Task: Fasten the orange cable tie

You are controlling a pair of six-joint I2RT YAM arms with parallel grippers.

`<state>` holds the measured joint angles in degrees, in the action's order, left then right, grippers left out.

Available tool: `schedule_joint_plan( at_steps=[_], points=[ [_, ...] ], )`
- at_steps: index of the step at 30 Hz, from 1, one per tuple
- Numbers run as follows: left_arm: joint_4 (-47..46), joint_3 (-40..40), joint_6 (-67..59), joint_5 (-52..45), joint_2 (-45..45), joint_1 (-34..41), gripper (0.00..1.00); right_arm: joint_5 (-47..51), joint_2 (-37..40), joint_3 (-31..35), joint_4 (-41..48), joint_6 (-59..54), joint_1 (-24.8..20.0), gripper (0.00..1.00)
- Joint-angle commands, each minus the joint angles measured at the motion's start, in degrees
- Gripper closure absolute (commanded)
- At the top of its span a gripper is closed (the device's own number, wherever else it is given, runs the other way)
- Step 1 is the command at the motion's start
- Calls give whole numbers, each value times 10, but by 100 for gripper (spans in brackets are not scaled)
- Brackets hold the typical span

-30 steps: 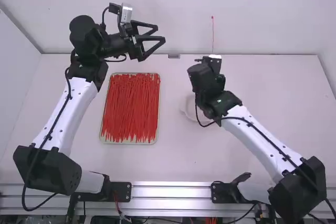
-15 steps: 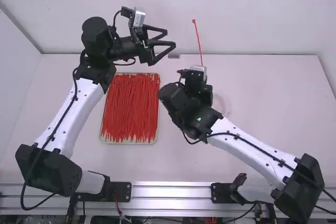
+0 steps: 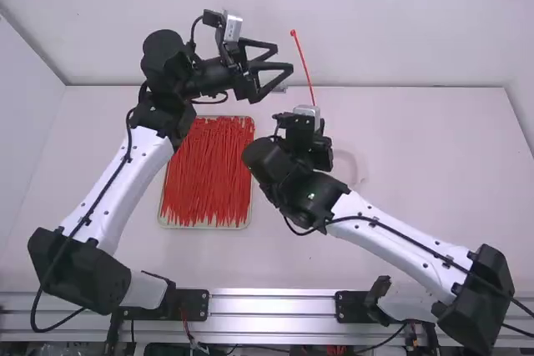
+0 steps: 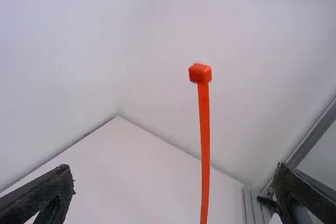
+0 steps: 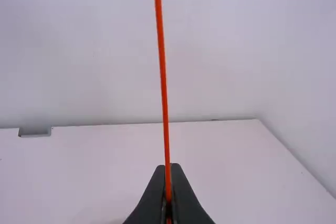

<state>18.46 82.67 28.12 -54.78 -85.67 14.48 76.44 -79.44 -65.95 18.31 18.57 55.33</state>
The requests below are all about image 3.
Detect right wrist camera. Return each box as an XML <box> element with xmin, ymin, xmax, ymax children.
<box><xmin>292</xmin><ymin>104</ymin><xmax>325</xmax><ymax>124</ymax></box>

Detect orange cable tie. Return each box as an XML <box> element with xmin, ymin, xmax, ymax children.
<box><xmin>289</xmin><ymin>28</ymin><xmax>317</xmax><ymax>107</ymax></box>

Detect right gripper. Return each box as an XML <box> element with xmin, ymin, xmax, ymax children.
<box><xmin>272</xmin><ymin>111</ymin><xmax>335</xmax><ymax>173</ymax></box>

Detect pale tray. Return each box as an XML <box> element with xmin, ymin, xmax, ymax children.
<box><xmin>156</xmin><ymin>114</ymin><xmax>257</xmax><ymax>231</ymax></box>

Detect silver rails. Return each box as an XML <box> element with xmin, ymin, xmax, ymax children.
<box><xmin>0</xmin><ymin>288</ymin><xmax>534</xmax><ymax>349</ymax></box>

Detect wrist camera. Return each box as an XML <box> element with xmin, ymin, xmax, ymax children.
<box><xmin>220</xmin><ymin>12</ymin><xmax>244</xmax><ymax>45</ymax></box>
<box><xmin>292</xmin><ymin>104</ymin><xmax>325</xmax><ymax>124</ymax></box>

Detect black cable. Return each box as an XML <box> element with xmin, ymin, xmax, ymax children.
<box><xmin>190</xmin><ymin>15</ymin><xmax>207</xmax><ymax>47</ymax></box>
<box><xmin>29</xmin><ymin>280</ymin><xmax>87</xmax><ymax>333</ymax></box>
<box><xmin>282</xmin><ymin>213</ymin><xmax>331</xmax><ymax>238</ymax></box>
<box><xmin>498</xmin><ymin>295</ymin><xmax>534</xmax><ymax>337</ymax></box>

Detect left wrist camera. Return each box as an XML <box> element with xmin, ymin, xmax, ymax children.
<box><xmin>220</xmin><ymin>12</ymin><xmax>244</xmax><ymax>45</ymax></box>

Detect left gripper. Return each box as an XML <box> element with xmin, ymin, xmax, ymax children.
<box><xmin>182</xmin><ymin>38</ymin><xmax>295</xmax><ymax>106</ymax></box>

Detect row of orange cable ties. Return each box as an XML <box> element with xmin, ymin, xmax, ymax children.
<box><xmin>159</xmin><ymin>116</ymin><xmax>255</xmax><ymax>228</ymax></box>

